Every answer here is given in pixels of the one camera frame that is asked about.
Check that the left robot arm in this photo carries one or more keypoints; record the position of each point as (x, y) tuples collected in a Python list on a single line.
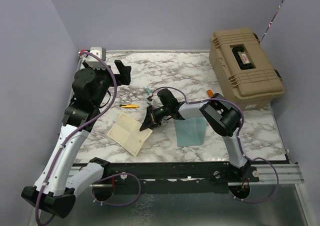
[(54, 192)]

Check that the aluminium rail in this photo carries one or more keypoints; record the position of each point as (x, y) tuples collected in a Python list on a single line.
[(261, 175)]

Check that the teal envelope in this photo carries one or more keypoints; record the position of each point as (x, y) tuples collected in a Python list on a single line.
[(190, 132)]

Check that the yellow utility knife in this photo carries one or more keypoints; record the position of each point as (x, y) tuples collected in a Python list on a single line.
[(129, 106)]

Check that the cream letter paper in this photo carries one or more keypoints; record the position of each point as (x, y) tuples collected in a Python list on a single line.
[(126, 132)]

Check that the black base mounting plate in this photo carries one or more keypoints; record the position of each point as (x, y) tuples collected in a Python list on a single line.
[(120, 176)]

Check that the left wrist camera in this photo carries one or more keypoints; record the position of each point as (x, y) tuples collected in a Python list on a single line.
[(92, 62)]

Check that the orange handled screwdriver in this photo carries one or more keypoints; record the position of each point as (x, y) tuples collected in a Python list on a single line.
[(210, 93)]

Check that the tan plastic tool case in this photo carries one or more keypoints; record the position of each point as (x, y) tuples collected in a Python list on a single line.
[(243, 70)]

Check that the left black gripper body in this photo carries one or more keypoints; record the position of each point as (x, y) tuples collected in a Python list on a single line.
[(110, 78)]

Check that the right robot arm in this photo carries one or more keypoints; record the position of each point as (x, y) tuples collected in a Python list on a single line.
[(225, 118)]

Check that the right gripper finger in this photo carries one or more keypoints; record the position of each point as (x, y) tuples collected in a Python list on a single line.
[(154, 124), (148, 122)]

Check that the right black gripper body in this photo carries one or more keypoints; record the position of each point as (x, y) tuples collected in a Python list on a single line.
[(162, 111)]

